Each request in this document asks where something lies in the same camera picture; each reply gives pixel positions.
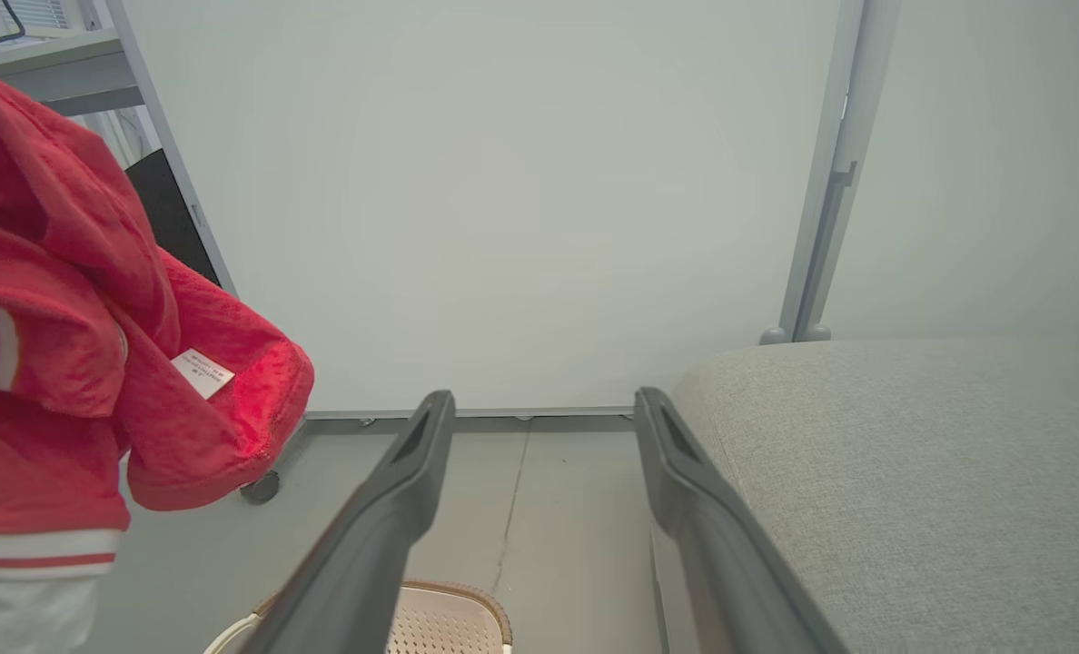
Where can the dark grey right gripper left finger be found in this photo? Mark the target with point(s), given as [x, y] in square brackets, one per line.
[367, 545]

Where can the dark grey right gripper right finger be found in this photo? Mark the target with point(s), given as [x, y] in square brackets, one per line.
[721, 563]

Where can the red and white jersey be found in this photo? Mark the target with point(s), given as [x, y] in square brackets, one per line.
[49, 227]

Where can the cream perforated laundry basket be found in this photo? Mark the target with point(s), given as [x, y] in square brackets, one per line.
[449, 622]

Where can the black caster wheel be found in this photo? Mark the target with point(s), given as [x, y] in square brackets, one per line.
[260, 488]

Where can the grey fabric sofa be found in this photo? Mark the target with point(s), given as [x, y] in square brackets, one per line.
[912, 500]

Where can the black flat object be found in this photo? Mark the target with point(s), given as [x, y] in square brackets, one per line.
[172, 218]

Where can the white partition panel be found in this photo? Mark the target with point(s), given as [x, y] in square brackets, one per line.
[1003, 163]
[503, 182]

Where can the grey desk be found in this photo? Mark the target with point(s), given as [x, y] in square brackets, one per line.
[67, 77]

